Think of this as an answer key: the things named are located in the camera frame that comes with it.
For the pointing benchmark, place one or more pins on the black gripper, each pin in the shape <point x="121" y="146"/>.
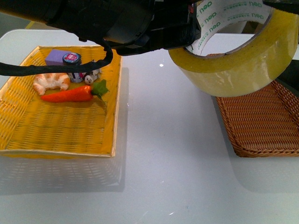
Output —
<point x="141" y="26"/>

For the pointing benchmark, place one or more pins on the small grey toy animal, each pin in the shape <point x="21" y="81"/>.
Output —
<point x="92" y="76"/>

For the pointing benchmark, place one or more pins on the small jar with pink label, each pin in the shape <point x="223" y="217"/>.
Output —
<point x="73" y="59"/>

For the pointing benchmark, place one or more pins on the purple box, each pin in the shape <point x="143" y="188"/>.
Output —
<point x="55" y="57"/>

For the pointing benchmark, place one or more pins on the toy croissant bread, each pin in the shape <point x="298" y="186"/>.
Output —
<point x="51" y="81"/>

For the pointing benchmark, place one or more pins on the orange toy carrot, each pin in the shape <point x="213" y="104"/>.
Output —
<point x="80" y="94"/>

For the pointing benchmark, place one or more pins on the brown wicker basket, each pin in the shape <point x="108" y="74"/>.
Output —
<point x="265" y="123"/>

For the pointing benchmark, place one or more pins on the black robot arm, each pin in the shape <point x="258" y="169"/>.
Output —
<point x="84" y="18"/>

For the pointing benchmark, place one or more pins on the yellow packing tape roll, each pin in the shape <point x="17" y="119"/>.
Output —
<point x="251" y="66"/>

